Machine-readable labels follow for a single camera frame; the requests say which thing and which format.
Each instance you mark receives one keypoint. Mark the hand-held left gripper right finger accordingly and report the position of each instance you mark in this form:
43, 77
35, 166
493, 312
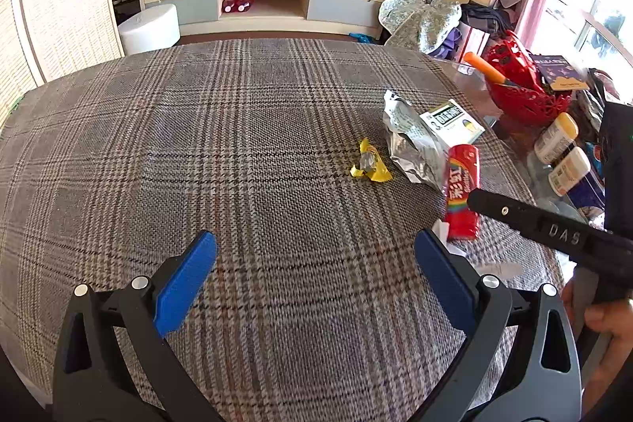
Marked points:
445, 283

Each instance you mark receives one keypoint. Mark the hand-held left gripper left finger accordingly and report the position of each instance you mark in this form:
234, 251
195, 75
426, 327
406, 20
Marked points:
187, 283

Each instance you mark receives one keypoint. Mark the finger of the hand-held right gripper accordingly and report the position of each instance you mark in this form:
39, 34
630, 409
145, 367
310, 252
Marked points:
499, 207

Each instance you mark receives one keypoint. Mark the red candy tube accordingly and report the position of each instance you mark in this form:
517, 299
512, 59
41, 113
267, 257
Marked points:
462, 189

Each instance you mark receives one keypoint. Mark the white paper scrap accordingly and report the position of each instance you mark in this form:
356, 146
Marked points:
445, 239

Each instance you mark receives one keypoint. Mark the green and white small box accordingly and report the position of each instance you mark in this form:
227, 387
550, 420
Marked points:
452, 123

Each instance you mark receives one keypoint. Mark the silver foil bag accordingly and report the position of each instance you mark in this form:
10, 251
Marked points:
413, 145

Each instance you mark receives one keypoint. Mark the yellow candy wrapper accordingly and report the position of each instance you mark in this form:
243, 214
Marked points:
371, 165

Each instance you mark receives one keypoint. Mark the person's right hand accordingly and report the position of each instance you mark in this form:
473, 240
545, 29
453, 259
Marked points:
615, 323

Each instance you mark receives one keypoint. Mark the blue round tin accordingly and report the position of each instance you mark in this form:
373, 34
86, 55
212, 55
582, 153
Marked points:
588, 197

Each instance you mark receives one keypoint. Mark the white bottle yellow cap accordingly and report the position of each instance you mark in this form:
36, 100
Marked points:
568, 172
554, 140

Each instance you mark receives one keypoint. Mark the red plastic basket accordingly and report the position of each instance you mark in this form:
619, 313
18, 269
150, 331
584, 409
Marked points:
524, 105

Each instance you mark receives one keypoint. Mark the grey plaid tablecloth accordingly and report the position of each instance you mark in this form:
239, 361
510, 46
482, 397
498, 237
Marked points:
222, 145

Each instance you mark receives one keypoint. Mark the dark blue book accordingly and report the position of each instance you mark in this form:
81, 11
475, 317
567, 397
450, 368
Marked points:
554, 68

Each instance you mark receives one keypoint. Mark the black bag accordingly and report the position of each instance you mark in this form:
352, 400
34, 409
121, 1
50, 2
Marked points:
487, 16

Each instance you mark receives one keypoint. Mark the floral cloth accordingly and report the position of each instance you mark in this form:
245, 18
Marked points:
420, 21

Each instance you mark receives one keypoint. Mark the white round stool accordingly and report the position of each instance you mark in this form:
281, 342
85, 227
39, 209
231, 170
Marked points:
148, 31

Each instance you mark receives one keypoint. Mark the red shoes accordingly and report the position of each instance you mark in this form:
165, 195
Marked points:
237, 3

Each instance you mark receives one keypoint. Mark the woven folding screen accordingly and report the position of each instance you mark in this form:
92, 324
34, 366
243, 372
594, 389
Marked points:
64, 6

